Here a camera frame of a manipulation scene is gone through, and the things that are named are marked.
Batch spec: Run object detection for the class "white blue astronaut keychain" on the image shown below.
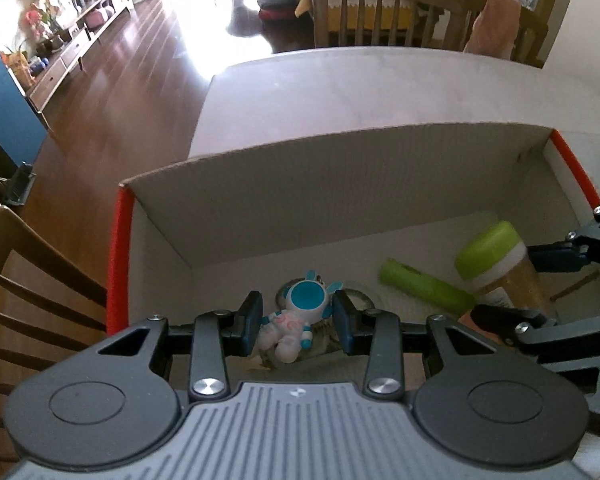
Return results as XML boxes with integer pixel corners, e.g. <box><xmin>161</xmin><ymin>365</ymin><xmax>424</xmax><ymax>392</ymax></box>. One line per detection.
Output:
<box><xmin>257</xmin><ymin>270</ymin><xmax>377</xmax><ymax>364</ymax></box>

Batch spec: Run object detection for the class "red flower pot plant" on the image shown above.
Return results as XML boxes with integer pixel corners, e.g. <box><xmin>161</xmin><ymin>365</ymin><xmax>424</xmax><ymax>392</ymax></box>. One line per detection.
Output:
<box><xmin>22</xmin><ymin>3</ymin><xmax>64</xmax><ymax>44</ymax></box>

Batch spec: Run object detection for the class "jar with green lid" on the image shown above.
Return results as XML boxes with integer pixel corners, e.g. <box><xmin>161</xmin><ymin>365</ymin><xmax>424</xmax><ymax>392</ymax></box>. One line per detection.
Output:
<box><xmin>454</xmin><ymin>221</ymin><xmax>556</xmax><ymax>317</ymax></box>

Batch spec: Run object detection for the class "yellow chair cushion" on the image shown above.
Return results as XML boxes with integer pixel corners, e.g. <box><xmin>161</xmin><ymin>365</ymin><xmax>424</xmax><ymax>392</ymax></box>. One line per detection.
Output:
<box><xmin>325</xmin><ymin>0</ymin><xmax>417</xmax><ymax>32</ymax></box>

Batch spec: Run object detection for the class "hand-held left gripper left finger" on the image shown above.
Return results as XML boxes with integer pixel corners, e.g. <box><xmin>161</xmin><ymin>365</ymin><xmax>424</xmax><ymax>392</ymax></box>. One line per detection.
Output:
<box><xmin>97</xmin><ymin>290</ymin><xmax>263</xmax><ymax>403</ymax></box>

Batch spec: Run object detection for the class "pink towel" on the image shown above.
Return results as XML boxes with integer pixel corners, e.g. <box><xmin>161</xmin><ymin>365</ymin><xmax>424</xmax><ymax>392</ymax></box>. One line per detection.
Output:
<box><xmin>463</xmin><ymin>0</ymin><xmax>524</xmax><ymax>64</ymax></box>

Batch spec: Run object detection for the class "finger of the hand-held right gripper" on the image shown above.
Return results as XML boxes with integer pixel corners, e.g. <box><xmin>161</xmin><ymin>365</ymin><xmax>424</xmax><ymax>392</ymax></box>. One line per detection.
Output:
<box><xmin>472</xmin><ymin>304</ymin><xmax>600</xmax><ymax>368</ymax></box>
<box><xmin>527</xmin><ymin>202</ymin><xmax>600</xmax><ymax>273</ymax></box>

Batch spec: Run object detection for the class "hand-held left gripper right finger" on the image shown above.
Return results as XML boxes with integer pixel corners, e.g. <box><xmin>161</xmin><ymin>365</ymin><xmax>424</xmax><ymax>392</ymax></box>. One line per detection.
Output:
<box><xmin>334</xmin><ymin>291</ymin><xmax>501</xmax><ymax>403</ymax></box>

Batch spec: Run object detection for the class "green tube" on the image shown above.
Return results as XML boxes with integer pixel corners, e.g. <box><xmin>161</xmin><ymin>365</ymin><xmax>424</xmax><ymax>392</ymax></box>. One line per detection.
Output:
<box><xmin>377</xmin><ymin>258</ymin><xmax>477</xmax><ymax>312</ymax></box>

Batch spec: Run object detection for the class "red cardboard box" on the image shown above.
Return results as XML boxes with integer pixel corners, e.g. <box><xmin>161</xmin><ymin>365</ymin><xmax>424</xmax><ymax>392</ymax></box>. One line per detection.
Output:
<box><xmin>106</xmin><ymin>122</ymin><xmax>600</xmax><ymax>343</ymax></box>

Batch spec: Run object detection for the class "blue board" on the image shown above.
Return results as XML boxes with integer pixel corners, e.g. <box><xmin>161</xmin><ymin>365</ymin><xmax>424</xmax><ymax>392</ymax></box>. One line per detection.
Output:
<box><xmin>0</xmin><ymin>40</ymin><xmax>49</xmax><ymax>167</ymax></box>

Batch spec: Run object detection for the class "pink bag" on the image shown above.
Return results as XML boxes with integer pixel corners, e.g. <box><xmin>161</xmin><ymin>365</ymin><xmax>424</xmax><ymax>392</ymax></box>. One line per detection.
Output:
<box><xmin>82</xmin><ymin>7</ymin><xmax>114</xmax><ymax>29</ymax></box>

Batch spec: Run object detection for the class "wooden tv cabinet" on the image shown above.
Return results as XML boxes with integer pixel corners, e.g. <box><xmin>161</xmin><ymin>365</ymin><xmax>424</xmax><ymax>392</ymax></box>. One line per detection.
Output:
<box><xmin>25</xmin><ymin>0</ymin><xmax>136</xmax><ymax>127</ymax></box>

